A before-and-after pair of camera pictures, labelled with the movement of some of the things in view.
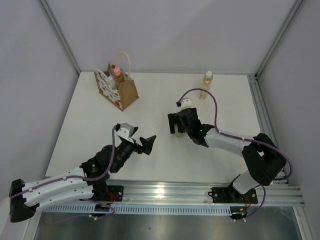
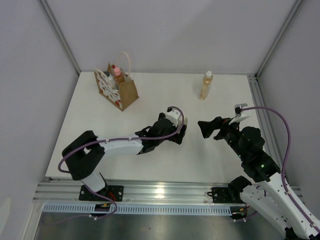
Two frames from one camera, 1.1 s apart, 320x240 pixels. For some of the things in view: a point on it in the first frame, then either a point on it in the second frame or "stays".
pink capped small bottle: [119, 76] stays
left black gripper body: [125, 151] → [177, 138]
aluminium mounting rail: [196, 193] stays
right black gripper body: [174, 118] → [231, 138]
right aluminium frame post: [278, 38] stays
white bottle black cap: [110, 80] stays
